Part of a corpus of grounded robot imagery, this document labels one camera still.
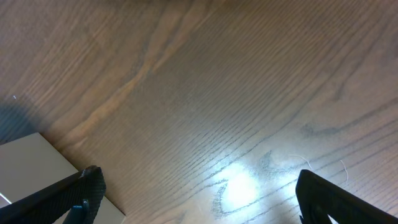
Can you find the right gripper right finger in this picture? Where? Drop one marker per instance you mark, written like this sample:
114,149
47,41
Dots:
320,202

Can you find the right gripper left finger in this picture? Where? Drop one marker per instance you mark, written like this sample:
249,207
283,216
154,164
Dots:
78,197

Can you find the white cardboard box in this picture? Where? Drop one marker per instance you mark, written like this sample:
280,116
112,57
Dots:
30,164

